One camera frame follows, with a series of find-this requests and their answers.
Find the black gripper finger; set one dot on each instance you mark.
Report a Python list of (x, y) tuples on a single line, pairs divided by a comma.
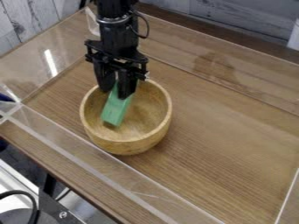
[(127, 81), (105, 76)]

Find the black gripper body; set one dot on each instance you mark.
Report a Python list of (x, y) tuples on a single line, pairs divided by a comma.
[(116, 48)]

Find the green rectangular block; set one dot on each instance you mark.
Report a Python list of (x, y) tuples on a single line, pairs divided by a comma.
[(115, 108)]

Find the brown wooden bowl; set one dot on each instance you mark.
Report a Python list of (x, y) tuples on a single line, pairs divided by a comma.
[(145, 122)]

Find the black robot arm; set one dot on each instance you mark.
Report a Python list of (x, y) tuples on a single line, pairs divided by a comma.
[(117, 8)]

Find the black table leg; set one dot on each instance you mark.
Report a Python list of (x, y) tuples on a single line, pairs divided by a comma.
[(49, 184)]

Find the clear acrylic enclosure wall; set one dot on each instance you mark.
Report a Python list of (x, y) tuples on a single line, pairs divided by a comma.
[(177, 135)]

